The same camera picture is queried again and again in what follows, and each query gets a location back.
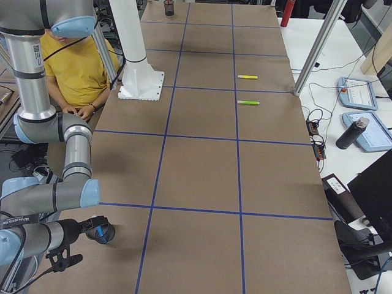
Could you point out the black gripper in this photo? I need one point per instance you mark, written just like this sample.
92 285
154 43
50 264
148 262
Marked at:
71 230

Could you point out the blue marker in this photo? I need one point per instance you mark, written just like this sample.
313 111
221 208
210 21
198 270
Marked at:
101 235

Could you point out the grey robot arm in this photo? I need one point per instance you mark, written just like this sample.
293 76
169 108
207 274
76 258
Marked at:
23 200

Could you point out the black mesh pencil cup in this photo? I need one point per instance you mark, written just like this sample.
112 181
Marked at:
108 229

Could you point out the person in yellow shirt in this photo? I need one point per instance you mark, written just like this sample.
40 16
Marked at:
76 77

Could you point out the green marker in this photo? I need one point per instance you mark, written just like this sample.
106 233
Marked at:
248 102

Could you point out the yellow marker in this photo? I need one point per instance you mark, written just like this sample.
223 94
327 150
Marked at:
248 77

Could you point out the black solid cup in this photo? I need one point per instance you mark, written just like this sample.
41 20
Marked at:
169 9

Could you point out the orange circuit board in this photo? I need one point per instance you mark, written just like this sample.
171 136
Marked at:
317 141

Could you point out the black box with label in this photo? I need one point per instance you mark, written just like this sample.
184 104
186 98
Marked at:
341 199

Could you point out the black water bottle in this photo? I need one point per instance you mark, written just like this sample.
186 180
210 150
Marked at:
352 133

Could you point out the black monitor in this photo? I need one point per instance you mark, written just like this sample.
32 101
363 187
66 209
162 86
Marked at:
371 190

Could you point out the red bottle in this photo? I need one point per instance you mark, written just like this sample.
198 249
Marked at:
287 12

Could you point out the upper blue teach pendant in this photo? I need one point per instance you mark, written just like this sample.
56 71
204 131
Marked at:
356 93

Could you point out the blue teach pendant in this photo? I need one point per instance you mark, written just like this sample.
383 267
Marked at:
356 93
376 136

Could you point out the lower blue teach pendant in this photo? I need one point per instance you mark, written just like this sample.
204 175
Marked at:
376 136

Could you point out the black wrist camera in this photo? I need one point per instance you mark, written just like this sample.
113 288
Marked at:
61 259

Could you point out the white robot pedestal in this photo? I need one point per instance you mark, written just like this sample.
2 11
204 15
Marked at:
139 80

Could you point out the aluminium frame post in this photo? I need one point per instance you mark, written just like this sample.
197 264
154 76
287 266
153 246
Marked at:
322 36

